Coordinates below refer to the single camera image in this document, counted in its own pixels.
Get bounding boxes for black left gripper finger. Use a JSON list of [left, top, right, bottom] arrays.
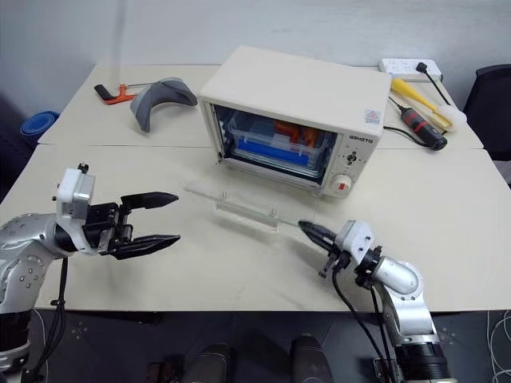
[[119, 191, 180, 211], [109, 234, 182, 262]]

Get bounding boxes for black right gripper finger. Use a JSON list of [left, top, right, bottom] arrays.
[[298, 219, 339, 243], [300, 227, 336, 252]]

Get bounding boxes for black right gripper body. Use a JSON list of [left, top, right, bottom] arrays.
[[319, 242, 351, 279]]

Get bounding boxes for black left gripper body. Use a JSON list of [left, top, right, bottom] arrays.
[[81, 201, 136, 257]]

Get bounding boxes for round oven timer knob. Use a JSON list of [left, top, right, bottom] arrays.
[[331, 172, 355, 197]]

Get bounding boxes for clear glass oven door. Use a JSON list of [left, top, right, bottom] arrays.
[[183, 159, 325, 237]]

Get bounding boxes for clear container with blue lid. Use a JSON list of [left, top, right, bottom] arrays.
[[228, 110, 333, 180]]

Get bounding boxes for orange food pieces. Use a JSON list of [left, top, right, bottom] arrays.
[[272, 120, 319, 147]]

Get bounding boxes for cream toaster oven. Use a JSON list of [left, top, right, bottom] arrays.
[[198, 44, 393, 199]]

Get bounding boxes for grey curved plastic shell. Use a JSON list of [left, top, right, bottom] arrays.
[[129, 77, 200, 134]]

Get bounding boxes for orange and black hacksaw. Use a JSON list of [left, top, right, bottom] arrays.
[[93, 79, 155, 107]]

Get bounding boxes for blue rolled mat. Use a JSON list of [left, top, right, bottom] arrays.
[[19, 111, 61, 145]]

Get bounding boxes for black and red electric screwdriver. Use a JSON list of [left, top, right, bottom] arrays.
[[389, 96, 449, 152]]

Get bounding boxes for yellow plastic cone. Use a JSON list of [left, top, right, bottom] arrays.
[[390, 77, 437, 116]]

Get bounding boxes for white power strip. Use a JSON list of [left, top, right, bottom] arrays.
[[378, 57, 444, 83]]

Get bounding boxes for black office chair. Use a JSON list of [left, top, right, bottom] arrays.
[[461, 64, 511, 162]]

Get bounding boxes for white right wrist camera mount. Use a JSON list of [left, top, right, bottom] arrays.
[[333, 219, 377, 267]]

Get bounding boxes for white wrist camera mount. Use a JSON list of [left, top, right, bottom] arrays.
[[54, 162, 97, 256], [333, 219, 377, 267]]

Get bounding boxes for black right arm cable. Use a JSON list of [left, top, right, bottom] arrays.
[[330, 263, 402, 383]]

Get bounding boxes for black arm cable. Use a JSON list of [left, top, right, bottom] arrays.
[[330, 263, 402, 383], [22, 255, 69, 383]]

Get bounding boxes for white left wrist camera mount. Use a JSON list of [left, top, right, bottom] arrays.
[[54, 162, 97, 256]]

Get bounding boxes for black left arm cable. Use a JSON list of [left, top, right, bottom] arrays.
[[22, 255, 69, 383]]

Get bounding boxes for black oven power cable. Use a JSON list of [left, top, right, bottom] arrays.
[[382, 124, 421, 144]]

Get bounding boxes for white looped cable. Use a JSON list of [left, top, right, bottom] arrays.
[[487, 308, 511, 383]]

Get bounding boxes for black plug with cable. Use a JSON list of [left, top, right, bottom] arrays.
[[414, 61, 454, 106]]

